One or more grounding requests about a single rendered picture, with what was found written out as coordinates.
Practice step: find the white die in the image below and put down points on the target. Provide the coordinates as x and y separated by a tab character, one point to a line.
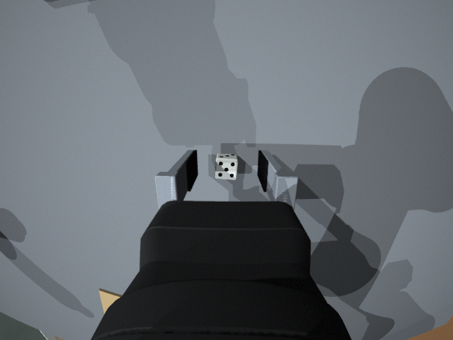
226	166

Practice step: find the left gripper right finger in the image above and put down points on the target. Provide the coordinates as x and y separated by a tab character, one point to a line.
279	185

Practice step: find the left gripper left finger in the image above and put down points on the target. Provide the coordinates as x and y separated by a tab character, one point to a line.
174	184

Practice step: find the tan flat mat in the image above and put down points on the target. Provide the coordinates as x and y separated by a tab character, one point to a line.
107	298

